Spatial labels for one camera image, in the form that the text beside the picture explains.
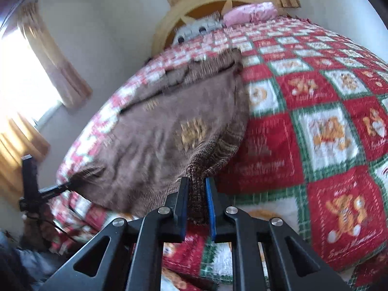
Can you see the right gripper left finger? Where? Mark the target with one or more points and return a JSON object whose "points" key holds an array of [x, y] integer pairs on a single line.
{"points": [[176, 227]]}

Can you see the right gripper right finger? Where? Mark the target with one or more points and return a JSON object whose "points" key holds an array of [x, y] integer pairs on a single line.
{"points": [[220, 227]]}

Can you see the brown knitted sweater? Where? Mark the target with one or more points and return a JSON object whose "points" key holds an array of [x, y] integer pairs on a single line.
{"points": [[190, 124]]}

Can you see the person's left hand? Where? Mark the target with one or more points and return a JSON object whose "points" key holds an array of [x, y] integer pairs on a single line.
{"points": [[39, 230]]}

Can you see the red checkered Christmas quilt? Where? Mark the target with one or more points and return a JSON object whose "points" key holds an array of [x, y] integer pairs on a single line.
{"points": [[315, 150]]}

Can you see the beige window curtain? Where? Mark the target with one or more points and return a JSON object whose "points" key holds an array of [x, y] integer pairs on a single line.
{"points": [[71, 87]]}

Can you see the grey white patterned pillow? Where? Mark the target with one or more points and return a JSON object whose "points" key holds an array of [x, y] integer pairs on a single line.
{"points": [[198, 27]]}

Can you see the pink pillow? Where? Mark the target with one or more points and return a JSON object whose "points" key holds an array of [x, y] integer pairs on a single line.
{"points": [[251, 13]]}

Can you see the yellow wooden headboard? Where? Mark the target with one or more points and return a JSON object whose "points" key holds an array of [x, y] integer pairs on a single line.
{"points": [[187, 11]]}

